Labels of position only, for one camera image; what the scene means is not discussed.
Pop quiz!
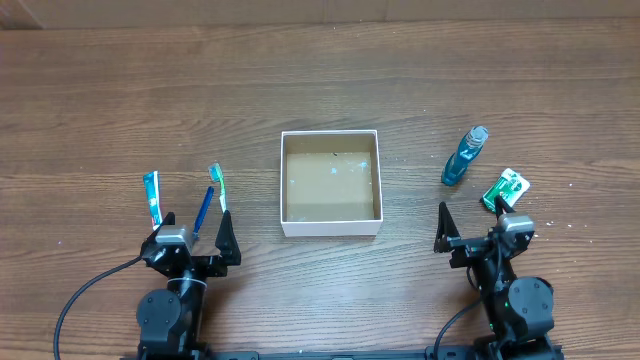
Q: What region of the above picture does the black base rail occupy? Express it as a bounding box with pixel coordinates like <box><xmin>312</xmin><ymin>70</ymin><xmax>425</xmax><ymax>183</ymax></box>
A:
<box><xmin>119</xmin><ymin>344</ymin><xmax>565</xmax><ymax>360</ymax></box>

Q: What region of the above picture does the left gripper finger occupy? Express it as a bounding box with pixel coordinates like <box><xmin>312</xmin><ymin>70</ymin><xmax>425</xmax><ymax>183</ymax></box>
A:
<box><xmin>215</xmin><ymin>210</ymin><xmax>241</xmax><ymax>266</ymax></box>
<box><xmin>149</xmin><ymin>212</ymin><xmax>175</xmax><ymax>240</ymax></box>

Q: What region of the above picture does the green white toothbrush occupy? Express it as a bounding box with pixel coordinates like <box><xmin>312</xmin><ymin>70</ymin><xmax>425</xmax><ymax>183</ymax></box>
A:
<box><xmin>208</xmin><ymin>163</ymin><xmax>227</xmax><ymax>213</ymax></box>

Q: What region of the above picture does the green white packet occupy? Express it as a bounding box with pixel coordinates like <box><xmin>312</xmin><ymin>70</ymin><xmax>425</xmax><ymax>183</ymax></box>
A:
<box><xmin>481</xmin><ymin>168</ymin><xmax>531</xmax><ymax>212</ymax></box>

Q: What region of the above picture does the left black cable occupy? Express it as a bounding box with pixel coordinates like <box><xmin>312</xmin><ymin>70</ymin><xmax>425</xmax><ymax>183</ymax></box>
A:
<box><xmin>53</xmin><ymin>255</ymin><xmax>146</xmax><ymax>360</ymax></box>

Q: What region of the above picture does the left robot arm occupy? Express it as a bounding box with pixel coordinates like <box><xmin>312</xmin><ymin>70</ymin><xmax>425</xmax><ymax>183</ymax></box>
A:
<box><xmin>136</xmin><ymin>211</ymin><xmax>241</xmax><ymax>359</ymax></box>

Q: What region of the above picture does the green white toothpaste tube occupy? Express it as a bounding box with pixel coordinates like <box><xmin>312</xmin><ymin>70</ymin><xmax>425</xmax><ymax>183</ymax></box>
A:
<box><xmin>143</xmin><ymin>171</ymin><xmax>163</xmax><ymax>230</ymax></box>

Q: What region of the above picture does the white cardboard box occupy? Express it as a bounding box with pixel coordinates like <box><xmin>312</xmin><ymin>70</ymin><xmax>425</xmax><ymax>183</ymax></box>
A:
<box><xmin>279</xmin><ymin>130</ymin><xmax>384</xmax><ymax>237</ymax></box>

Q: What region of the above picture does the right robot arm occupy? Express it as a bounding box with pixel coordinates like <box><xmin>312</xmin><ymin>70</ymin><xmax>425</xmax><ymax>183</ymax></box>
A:
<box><xmin>426</xmin><ymin>196</ymin><xmax>564</xmax><ymax>359</ymax></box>

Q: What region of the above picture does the black cable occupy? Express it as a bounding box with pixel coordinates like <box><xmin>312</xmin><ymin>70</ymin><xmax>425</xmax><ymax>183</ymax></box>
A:
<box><xmin>53</xmin><ymin>255</ymin><xmax>146</xmax><ymax>360</ymax></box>
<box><xmin>432</xmin><ymin>239</ymin><xmax>504</xmax><ymax>359</ymax></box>

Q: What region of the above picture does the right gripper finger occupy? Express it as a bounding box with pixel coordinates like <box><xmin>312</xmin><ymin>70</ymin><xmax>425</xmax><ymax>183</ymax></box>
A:
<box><xmin>494</xmin><ymin>195</ymin><xmax>515</xmax><ymax>216</ymax></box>
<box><xmin>433</xmin><ymin>202</ymin><xmax>460</xmax><ymax>253</ymax></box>

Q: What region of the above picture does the right black cable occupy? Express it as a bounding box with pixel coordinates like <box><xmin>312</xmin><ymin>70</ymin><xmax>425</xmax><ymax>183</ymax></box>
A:
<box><xmin>432</xmin><ymin>239</ymin><xmax>504</xmax><ymax>359</ymax></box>

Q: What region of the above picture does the blue mouthwash bottle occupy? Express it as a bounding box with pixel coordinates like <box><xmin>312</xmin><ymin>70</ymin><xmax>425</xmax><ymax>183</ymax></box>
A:
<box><xmin>441</xmin><ymin>126</ymin><xmax>489</xmax><ymax>186</ymax></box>

